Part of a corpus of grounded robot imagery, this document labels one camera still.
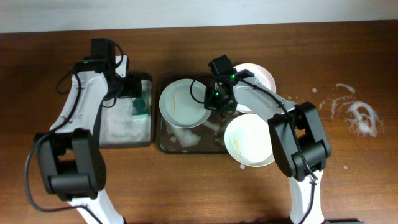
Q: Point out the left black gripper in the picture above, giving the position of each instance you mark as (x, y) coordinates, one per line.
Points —
(134, 86)

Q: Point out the green yellow sponge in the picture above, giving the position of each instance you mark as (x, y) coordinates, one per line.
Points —
(139, 105)

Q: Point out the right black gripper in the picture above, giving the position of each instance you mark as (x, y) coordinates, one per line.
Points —
(216, 101)

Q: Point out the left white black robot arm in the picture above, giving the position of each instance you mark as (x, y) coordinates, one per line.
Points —
(69, 155)

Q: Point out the cream plate with stain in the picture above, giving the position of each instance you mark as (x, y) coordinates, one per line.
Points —
(248, 141)

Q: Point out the large dark foamy tray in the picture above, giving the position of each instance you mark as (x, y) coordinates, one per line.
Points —
(206, 138)

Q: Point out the small soapy black tray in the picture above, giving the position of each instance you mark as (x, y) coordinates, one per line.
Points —
(119, 128)

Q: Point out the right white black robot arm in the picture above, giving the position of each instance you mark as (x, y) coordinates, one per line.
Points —
(298, 139)

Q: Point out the pink-white plate with stain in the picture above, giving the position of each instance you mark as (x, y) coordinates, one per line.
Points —
(263, 76)

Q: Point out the grey-white plate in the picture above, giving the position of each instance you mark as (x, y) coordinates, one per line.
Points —
(178, 107)

